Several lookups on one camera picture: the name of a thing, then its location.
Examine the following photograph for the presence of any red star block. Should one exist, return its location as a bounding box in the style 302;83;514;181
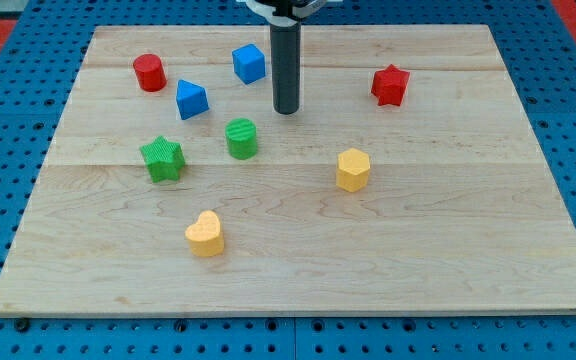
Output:
371;64;410;106

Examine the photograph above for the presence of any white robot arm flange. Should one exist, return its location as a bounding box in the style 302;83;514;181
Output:
237;0;343;27

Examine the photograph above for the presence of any green star block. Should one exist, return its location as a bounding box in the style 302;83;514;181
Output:
140;136;185;183

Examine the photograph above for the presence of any yellow hexagon block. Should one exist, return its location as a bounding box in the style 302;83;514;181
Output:
336;148;371;192

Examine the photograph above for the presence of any green cylinder block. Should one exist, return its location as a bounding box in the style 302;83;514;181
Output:
225;118;258;160

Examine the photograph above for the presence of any yellow heart block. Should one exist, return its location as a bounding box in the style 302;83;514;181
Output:
185;210;225;257

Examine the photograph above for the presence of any wooden board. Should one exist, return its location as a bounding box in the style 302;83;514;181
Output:
0;25;576;318

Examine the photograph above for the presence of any blue cube block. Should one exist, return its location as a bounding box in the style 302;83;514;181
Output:
232;43;266;84

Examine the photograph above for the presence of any blue triangular prism block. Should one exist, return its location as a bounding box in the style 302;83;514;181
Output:
176;79;209;120

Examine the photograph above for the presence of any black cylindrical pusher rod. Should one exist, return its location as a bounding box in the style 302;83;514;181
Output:
270;22;301;115

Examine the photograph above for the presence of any red cylinder block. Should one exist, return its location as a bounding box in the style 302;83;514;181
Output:
133;53;167;92

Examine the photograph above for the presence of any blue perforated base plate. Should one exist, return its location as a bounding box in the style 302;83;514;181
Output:
0;0;576;359

